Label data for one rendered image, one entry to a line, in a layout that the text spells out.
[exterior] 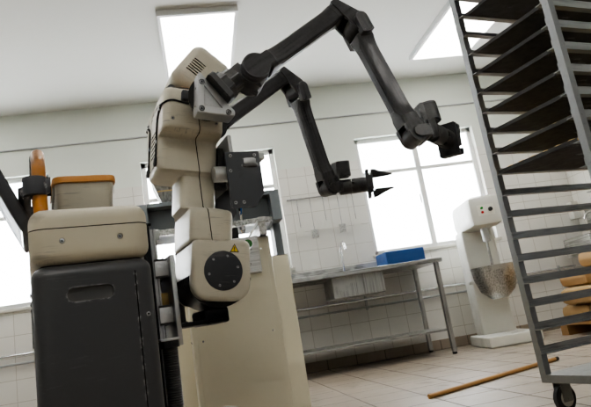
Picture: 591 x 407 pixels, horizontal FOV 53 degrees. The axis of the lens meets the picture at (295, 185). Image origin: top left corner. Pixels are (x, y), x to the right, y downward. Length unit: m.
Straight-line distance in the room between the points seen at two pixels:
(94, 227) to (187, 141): 0.43
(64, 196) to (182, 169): 0.31
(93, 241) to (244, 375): 1.08
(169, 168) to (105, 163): 4.76
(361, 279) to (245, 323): 3.42
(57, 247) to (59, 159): 5.14
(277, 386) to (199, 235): 0.89
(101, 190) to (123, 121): 4.95
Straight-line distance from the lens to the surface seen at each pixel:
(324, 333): 6.15
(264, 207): 3.14
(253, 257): 2.27
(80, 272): 1.36
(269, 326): 2.29
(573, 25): 2.55
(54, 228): 1.37
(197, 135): 1.66
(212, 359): 2.27
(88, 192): 1.56
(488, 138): 2.62
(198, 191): 1.65
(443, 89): 7.13
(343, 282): 5.58
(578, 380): 2.47
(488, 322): 6.15
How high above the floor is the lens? 0.49
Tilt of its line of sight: 13 degrees up
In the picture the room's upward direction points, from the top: 9 degrees counter-clockwise
